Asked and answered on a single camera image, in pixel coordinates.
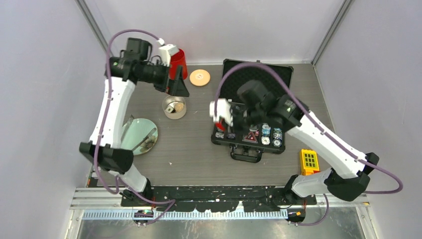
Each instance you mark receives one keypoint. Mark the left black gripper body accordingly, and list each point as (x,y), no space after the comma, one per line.
(159,75)

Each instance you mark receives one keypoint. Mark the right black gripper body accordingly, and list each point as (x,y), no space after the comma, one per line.
(244,118)

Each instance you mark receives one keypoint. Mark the red cylindrical container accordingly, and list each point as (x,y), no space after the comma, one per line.
(179,59)

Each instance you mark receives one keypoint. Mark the red round lid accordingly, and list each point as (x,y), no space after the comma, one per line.
(220,126)

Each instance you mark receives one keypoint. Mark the round metal tin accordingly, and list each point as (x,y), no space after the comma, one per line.
(173,99)

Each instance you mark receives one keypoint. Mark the sushi roll piece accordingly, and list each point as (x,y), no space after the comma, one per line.
(170,109)

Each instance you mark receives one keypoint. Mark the beige dumpling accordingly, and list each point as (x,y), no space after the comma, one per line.
(178,107)

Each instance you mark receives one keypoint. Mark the cream round lid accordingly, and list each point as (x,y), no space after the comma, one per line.
(200,77)

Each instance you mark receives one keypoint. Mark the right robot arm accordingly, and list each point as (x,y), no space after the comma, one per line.
(347,178)

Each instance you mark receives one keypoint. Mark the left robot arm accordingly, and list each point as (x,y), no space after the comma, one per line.
(122,73)

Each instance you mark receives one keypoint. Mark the black poker chip case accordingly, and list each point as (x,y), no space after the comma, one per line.
(250,86)

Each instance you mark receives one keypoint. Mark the pale green plate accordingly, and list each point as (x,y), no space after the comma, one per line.
(140,135)

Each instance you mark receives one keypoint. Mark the yellow toy block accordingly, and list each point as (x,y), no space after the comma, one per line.
(309,162)

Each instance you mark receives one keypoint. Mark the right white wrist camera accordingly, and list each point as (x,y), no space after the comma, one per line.
(221,110)

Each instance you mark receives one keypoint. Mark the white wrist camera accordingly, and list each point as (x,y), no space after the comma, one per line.
(221,110)
(166,51)

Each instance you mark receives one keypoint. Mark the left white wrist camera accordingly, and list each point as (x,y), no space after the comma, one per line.
(166,51)

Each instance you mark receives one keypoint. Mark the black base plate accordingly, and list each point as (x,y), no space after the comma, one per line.
(216,198)

